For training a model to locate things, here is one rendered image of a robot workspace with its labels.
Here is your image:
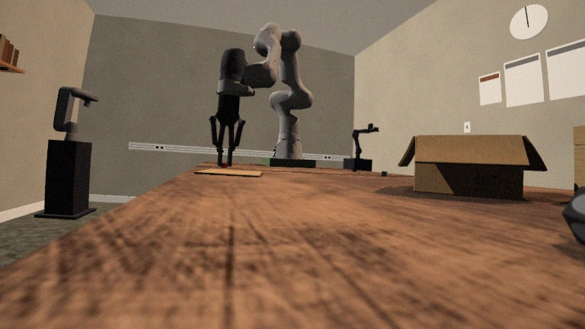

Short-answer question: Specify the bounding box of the brown cardboard box with flaps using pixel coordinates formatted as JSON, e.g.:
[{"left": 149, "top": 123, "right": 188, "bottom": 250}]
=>
[{"left": 398, "top": 135, "right": 548, "bottom": 200}]

